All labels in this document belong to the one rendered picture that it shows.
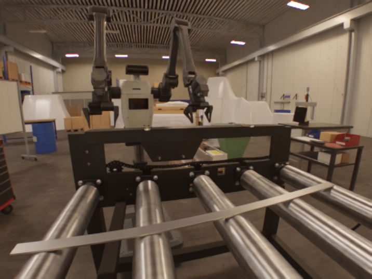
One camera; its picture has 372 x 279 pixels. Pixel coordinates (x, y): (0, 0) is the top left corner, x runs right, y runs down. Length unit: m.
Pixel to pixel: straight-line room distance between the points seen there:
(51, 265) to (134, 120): 0.96
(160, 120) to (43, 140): 3.48
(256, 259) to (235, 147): 3.14
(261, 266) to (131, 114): 1.11
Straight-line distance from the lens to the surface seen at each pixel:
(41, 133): 6.02
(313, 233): 0.76
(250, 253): 0.56
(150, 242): 0.55
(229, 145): 3.52
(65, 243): 0.61
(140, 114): 1.28
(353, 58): 11.87
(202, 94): 0.82
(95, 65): 0.89
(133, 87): 1.36
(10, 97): 5.42
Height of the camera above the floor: 1.29
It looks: 11 degrees down
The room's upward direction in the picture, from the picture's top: straight up
